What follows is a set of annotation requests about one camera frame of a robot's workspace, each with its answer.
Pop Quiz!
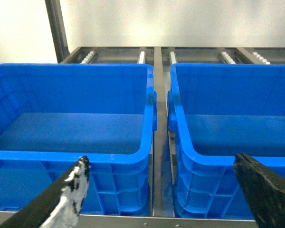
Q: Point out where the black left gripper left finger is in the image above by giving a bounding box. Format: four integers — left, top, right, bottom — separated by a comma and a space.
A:
0, 156, 90, 228

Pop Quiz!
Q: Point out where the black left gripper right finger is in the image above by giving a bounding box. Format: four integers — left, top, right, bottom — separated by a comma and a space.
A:
233, 153, 285, 228

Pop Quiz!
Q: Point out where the blue plastic box left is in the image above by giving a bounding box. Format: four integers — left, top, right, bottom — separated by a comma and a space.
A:
0, 64, 157, 216

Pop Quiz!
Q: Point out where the blue plastic box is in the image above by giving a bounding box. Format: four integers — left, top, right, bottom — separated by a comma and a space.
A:
167, 63, 285, 219
0, 64, 157, 216

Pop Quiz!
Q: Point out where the blue plastic box middle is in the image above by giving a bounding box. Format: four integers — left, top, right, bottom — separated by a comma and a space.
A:
167, 63, 285, 219

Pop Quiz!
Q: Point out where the metal roller rack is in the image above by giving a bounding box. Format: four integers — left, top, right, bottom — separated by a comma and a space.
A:
0, 0, 285, 228

